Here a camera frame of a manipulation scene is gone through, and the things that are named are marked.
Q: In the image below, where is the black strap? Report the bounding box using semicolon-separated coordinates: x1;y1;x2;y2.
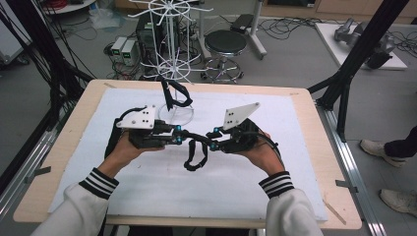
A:
180;129;212;172

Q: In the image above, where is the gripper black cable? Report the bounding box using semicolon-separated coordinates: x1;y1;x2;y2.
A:
240;130;284;165
103;105;148;160

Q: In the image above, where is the tangle of black floor cables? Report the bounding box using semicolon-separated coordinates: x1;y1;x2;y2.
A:
258;16;332;42

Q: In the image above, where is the person's right hand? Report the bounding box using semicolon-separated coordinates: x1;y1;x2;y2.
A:
234;131;286;177

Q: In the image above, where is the white stand leg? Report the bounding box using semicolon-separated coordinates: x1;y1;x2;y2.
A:
247;0;268;61

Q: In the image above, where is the grey metal clamp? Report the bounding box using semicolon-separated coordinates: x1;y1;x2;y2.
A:
24;166;52;185
334;179;359;195

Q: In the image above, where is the clear plastic bag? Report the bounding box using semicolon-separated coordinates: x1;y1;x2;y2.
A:
89;7;127;31

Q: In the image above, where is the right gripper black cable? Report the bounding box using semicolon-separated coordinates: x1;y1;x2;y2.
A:
240;130;284;165

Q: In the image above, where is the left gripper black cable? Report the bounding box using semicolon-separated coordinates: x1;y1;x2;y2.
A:
103;105;148;160

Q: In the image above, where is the white floor board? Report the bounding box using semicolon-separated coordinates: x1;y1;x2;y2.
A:
314;22;408;72

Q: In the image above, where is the black frame strut with cables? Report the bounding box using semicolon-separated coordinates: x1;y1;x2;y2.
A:
0;0;94;132

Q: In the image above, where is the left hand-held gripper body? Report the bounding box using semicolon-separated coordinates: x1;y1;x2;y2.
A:
115;104;175;150

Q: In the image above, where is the black computer tower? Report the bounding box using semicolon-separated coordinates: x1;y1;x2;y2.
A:
136;13;181;66

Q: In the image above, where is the person's left hand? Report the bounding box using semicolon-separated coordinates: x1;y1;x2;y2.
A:
97;131;165;180

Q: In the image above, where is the aluminium rail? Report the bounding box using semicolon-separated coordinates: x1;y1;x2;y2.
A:
315;99;388;236
0;129;67;220

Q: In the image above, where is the black box on floor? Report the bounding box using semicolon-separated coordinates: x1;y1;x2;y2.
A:
229;13;254;34

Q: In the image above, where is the white bench power supply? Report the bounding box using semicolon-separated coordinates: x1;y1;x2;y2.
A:
121;38;141;67
110;36;128;63

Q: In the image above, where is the white foam mat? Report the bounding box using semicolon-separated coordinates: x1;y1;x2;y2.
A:
48;88;328;223

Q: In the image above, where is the thin wooden stick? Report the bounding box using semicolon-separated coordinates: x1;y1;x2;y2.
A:
323;199;347;226

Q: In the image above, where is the black round stool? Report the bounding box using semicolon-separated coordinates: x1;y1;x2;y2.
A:
200;29;249;85

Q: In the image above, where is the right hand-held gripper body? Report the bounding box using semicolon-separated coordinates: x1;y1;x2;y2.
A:
217;101;264;154

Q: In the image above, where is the white wire display rack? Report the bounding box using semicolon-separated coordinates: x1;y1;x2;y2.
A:
126;0;214;128

